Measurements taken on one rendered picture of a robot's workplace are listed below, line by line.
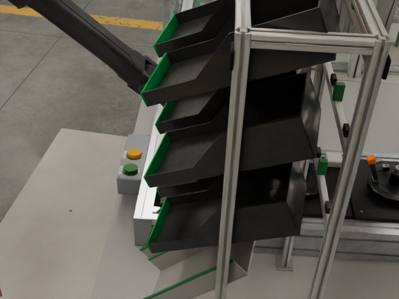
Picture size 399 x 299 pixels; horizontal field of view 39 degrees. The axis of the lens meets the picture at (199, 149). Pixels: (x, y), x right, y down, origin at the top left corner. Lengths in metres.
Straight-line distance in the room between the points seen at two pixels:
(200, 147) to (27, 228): 0.75
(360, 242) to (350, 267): 0.07
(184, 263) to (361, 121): 0.57
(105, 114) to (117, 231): 2.03
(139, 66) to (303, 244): 0.61
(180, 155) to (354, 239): 0.66
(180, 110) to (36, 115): 2.53
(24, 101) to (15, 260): 2.28
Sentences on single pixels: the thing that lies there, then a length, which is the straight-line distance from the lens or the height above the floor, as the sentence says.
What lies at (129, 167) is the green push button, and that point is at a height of 0.97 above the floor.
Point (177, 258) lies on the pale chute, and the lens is 1.22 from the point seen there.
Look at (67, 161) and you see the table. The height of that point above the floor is 0.86.
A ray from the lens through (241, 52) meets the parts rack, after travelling 0.72.
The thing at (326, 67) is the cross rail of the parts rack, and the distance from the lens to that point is 1.04.
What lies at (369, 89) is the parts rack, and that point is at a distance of 0.76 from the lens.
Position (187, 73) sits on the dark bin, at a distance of 0.87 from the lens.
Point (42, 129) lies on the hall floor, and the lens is 3.43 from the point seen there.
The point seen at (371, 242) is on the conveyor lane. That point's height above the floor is 0.93.
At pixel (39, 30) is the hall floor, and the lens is 4.58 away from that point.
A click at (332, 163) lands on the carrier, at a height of 0.98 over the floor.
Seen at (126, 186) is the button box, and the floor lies 0.93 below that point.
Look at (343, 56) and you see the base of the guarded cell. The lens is 2.44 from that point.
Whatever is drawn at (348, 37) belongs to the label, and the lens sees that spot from 0.72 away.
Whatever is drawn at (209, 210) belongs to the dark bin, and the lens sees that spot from 1.06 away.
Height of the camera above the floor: 1.97
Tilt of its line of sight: 38 degrees down
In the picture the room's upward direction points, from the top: 2 degrees clockwise
